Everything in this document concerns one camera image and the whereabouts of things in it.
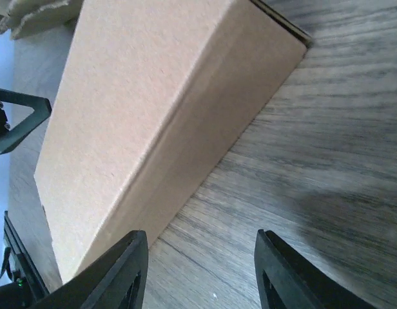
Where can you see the stack of flat cardboard boxes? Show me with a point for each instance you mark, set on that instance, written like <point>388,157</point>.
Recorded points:
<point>26,18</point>

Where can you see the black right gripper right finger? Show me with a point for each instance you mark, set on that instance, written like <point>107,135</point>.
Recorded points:
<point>287,280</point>

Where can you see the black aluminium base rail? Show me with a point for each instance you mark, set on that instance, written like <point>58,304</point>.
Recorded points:
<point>27,286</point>

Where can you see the brown cardboard box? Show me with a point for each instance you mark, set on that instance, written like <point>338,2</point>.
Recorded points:
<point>153,95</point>

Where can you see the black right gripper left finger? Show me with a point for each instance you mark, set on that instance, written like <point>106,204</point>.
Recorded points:
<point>117,279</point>

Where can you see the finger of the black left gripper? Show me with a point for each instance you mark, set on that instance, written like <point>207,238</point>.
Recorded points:
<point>14,130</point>

